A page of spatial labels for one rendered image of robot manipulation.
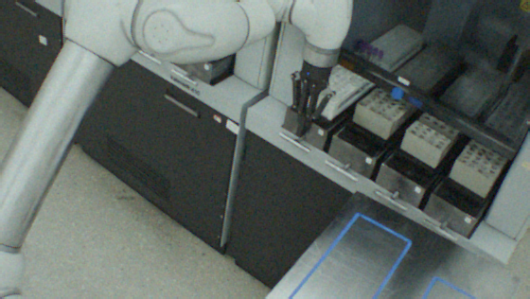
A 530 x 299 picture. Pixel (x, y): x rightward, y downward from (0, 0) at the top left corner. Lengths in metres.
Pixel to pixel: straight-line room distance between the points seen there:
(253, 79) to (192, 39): 0.94
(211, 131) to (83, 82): 0.95
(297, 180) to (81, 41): 0.95
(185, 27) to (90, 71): 0.20
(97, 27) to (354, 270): 0.71
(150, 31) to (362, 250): 0.69
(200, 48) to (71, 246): 1.51
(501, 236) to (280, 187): 0.67
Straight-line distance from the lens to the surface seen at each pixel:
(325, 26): 1.47
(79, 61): 1.06
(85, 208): 2.51
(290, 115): 1.72
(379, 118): 1.66
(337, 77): 1.81
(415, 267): 1.39
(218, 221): 2.17
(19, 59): 2.77
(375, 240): 1.40
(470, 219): 1.59
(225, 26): 1.00
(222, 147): 1.96
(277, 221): 1.97
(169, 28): 0.94
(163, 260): 2.33
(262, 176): 1.90
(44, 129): 1.07
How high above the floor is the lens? 1.81
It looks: 40 degrees down
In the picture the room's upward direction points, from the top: 11 degrees clockwise
